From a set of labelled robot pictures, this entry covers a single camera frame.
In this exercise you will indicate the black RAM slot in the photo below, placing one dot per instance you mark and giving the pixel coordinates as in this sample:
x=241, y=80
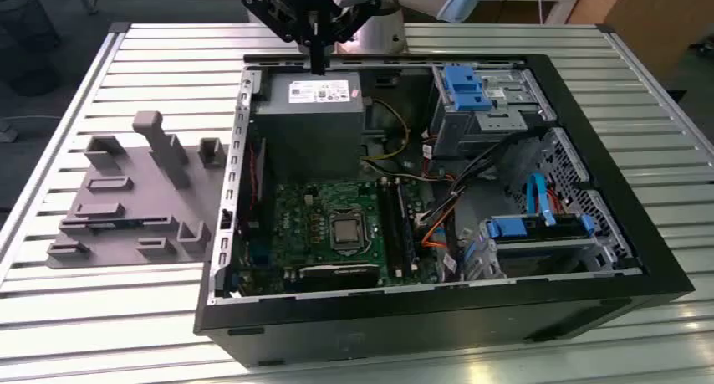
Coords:
x=389, y=229

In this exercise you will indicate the blue board connector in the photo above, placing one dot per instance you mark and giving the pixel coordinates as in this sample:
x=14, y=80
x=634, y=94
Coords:
x=261, y=254

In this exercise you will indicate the white four-pin connector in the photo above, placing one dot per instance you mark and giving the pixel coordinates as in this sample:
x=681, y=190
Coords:
x=307, y=199

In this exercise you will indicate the black graphics card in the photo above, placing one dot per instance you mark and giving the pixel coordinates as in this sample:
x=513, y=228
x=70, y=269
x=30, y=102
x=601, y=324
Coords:
x=335, y=277

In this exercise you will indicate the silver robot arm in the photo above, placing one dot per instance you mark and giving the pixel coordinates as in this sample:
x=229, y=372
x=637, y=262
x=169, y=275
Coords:
x=380, y=37

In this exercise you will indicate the silver CPU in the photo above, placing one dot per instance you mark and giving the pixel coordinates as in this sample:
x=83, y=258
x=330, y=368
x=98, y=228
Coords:
x=347, y=230

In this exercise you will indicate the metal drive cage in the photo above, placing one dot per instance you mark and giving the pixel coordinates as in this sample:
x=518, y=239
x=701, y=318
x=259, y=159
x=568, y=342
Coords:
x=502, y=122

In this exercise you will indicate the black PC case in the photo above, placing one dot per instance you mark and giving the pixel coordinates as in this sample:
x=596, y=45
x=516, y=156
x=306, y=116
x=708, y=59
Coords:
x=390, y=329

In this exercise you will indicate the black chair base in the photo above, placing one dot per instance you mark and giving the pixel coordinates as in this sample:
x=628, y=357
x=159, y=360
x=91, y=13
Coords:
x=704, y=49

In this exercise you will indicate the blue drive bay latch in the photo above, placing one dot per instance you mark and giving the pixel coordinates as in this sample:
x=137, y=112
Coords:
x=466, y=91

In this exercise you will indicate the grey parts rack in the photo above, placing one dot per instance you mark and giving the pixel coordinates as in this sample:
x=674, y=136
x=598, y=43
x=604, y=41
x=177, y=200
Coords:
x=139, y=183

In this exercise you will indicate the grey power supply unit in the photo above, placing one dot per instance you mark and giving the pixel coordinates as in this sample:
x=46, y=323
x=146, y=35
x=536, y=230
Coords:
x=307, y=141

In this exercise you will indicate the metal disk bay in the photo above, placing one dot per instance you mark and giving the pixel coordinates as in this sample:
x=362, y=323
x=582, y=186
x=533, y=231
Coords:
x=546, y=244

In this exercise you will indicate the wooden cabinet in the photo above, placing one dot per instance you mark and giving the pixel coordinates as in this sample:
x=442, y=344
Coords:
x=658, y=16

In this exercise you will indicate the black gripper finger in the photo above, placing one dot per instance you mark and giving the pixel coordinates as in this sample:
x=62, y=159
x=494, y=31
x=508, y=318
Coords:
x=351, y=24
x=262, y=11

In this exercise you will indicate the hard disk in blue carrier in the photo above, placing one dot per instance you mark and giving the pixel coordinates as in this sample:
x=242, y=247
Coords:
x=508, y=228

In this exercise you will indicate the CPU socket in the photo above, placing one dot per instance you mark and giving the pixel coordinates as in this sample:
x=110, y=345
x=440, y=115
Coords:
x=349, y=211

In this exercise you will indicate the green motherboard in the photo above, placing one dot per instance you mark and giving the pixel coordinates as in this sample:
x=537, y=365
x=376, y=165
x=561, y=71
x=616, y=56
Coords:
x=295, y=216

